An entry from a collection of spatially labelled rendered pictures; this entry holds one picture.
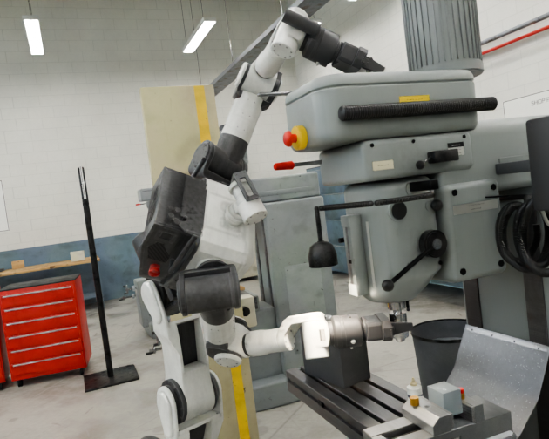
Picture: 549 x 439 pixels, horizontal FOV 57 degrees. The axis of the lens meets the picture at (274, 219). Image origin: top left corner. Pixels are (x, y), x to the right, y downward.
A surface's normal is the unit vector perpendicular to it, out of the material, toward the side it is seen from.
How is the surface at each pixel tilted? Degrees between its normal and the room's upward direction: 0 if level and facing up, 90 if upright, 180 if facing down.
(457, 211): 90
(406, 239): 90
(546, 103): 90
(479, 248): 90
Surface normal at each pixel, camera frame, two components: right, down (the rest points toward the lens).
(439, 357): -0.57, 0.18
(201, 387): 0.62, -0.20
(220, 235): 0.49, -0.56
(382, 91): 0.37, 0.00
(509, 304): -0.92, 0.14
